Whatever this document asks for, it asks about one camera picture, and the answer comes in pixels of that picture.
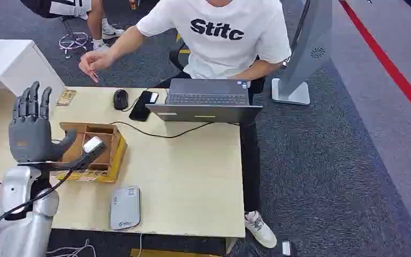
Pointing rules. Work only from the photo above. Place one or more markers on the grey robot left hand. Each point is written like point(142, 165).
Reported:
point(30, 138)

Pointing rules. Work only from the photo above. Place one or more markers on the person's hand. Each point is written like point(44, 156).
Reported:
point(95, 61)

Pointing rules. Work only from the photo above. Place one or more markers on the small card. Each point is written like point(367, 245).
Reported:
point(94, 75)

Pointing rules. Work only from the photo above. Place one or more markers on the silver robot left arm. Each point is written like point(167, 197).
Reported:
point(21, 227)

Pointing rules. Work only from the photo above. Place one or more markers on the chrome chair base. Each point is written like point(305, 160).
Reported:
point(73, 41)

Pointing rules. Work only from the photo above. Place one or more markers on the black computer mouse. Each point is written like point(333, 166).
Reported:
point(120, 99)

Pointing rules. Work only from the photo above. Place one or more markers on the card stack on desk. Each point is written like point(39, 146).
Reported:
point(66, 97)

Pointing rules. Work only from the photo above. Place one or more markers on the black smartphone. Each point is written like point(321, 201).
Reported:
point(142, 106)

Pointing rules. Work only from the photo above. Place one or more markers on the printed cards in box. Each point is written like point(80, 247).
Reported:
point(85, 175)

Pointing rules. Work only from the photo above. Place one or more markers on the white cabinet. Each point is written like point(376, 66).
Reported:
point(17, 67)

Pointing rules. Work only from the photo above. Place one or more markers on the black office chair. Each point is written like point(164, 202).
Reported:
point(177, 58)

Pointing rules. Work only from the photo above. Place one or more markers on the wooden card box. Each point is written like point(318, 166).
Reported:
point(115, 152)

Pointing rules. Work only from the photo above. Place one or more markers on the grey flat device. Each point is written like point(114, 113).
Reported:
point(125, 208)

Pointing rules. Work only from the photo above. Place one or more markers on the grey laptop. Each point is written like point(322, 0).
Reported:
point(205, 106)

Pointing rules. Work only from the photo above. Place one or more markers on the seated person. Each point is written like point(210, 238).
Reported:
point(223, 46)

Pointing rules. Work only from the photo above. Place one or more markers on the yellow board under desk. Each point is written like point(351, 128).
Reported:
point(170, 253)

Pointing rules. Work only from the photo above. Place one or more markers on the grey monitor on stand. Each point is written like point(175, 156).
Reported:
point(308, 53)

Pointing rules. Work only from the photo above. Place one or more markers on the small white floor object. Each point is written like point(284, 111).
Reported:
point(286, 248)

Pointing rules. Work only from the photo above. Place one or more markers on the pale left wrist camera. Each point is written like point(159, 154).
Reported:
point(92, 144)

